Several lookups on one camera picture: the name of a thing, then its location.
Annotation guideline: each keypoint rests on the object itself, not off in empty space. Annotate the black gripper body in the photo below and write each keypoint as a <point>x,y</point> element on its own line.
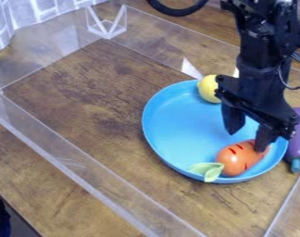
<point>256,93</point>

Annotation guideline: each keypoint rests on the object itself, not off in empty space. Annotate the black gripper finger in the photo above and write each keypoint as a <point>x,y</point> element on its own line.
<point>234,119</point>
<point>267,136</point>

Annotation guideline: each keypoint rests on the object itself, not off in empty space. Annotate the orange toy carrot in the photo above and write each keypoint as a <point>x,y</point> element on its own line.
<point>234,160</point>

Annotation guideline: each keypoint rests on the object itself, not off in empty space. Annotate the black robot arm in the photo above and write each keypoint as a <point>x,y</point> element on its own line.
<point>268,26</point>

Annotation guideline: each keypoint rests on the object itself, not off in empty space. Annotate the blue round tray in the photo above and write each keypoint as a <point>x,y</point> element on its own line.
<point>184,128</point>

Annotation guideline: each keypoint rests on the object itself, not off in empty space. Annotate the purple toy eggplant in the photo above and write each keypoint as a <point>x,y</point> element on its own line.
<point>299,145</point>

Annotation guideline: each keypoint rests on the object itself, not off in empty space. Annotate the yellow toy lemon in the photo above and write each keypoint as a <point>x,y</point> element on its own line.
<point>207,87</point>

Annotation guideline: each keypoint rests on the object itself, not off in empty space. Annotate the white patterned curtain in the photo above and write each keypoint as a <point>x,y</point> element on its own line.
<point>21,13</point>

